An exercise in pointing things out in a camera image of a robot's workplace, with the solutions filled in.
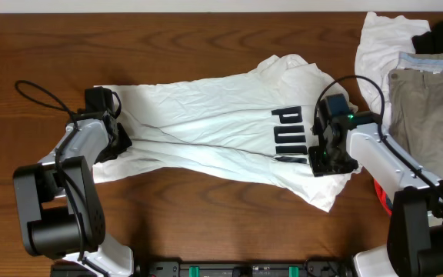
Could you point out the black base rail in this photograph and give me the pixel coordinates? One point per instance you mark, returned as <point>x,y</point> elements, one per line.
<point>309,268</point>

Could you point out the grey khaki trousers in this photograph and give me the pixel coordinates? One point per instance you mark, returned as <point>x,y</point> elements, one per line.
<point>417,115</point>

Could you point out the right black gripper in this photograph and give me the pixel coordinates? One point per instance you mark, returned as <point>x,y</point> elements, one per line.
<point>329,166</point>

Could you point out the navy red shorts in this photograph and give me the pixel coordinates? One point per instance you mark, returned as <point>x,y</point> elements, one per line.
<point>383,198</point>

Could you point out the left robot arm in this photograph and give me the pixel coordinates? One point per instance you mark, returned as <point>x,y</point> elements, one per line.
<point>59,211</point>

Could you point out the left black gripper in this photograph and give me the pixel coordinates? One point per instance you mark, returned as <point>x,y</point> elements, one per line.
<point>119,140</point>

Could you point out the white t-shirt with black tag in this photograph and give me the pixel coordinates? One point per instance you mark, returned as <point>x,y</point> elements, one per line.
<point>250,127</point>

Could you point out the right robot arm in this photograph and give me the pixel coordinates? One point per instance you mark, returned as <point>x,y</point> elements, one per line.
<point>414,245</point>

